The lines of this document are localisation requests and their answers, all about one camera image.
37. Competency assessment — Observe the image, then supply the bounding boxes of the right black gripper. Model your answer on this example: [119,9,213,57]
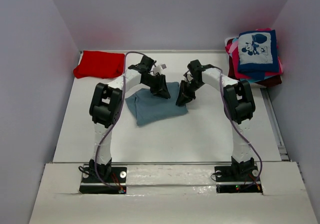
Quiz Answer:
[175,78,205,106]

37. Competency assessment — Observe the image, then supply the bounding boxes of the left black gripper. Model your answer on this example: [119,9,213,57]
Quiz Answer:
[141,73,170,99]

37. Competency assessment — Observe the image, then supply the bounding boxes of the grey-blue t-shirt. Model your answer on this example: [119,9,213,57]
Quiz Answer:
[125,82,188,127]

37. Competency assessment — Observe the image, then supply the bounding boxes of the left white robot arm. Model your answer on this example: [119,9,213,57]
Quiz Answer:
[89,54,171,184]

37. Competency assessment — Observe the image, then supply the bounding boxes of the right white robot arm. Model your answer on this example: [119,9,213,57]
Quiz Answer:
[176,60,258,183]

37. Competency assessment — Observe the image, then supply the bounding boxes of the teal folded t-shirt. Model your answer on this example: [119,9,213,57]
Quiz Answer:
[247,73,268,85]

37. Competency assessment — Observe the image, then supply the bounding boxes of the pink folded t-shirt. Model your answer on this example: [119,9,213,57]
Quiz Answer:
[225,37,283,79]

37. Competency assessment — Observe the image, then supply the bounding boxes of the folded red t-shirt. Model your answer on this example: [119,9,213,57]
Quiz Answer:
[73,50,125,79]

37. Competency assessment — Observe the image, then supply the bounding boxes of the navy cartoon mouse t-shirt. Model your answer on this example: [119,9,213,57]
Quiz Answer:
[237,29,280,79]

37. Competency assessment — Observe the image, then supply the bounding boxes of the dark maroon folded t-shirt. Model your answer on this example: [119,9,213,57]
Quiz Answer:
[228,57,282,88]

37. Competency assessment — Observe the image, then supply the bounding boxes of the white foam front board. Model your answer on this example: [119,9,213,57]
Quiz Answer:
[30,162,317,224]

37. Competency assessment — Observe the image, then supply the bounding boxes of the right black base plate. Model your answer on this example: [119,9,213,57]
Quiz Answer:
[210,166,263,194]

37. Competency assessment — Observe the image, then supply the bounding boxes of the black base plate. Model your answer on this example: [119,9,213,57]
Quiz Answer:
[78,165,127,195]
[210,166,263,194]

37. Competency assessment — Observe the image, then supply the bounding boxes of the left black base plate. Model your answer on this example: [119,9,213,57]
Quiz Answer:
[78,165,127,195]

